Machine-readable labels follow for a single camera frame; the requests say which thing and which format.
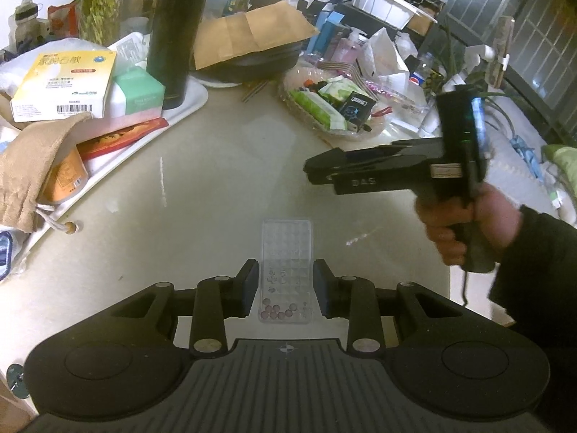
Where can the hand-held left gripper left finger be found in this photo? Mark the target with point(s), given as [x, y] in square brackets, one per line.
[250, 288]

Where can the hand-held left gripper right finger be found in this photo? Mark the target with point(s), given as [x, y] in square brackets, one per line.
[321, 288]

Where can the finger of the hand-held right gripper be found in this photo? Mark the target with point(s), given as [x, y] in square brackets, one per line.
[356, 158]

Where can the clear plastic bead box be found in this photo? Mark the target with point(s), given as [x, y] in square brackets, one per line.
[286, 257]

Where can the person's right forearm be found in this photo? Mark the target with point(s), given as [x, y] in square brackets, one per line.
[541, 288]

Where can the person's right hand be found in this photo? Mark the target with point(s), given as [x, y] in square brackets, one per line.
[496, 216]

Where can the clear tray of snacks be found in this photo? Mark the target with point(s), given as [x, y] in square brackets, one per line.
[377, 121]

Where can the black packet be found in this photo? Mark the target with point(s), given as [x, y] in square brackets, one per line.
[356, 108]

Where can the green wipes packet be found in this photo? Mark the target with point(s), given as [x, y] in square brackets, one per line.
[315, 108]

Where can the white and green packet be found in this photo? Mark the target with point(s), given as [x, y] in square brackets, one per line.
[338, 88]

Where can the pink glitter wand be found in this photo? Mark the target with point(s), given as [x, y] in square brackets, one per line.
[396, 94]

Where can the cola bottle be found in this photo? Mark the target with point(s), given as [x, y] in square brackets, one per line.
[421, 72]

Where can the pink liquid bottle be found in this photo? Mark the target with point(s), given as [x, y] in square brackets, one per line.
[347, 49]

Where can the wooden chopsticks pair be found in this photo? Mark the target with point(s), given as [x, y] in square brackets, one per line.
[257, 90]

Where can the blue product box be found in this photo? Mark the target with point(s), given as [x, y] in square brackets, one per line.
[327, 27]

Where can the white plastic basin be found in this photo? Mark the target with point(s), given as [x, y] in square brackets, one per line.
[387, 2]

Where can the brown paper envelope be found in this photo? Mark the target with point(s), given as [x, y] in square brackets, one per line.
[252, 31]

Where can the white tray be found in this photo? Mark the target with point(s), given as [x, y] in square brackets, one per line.
[191, 99]

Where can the red flat packet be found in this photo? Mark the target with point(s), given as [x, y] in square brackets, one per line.
[121, 137]

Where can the orange packet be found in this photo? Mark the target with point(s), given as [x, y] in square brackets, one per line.
[65, 176]

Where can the black thermos bottle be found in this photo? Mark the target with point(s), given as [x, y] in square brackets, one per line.
[173, 40]

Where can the green tissue pack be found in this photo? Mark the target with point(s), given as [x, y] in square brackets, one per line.
[139, 92]

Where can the blue mesh pouch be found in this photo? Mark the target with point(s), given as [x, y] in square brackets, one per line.
[4, 255]

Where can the yellow medicine box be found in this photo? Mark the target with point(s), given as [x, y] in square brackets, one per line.
[63, 83]

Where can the glass vase with bamboo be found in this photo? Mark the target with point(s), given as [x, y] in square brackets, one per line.
[103, 4]

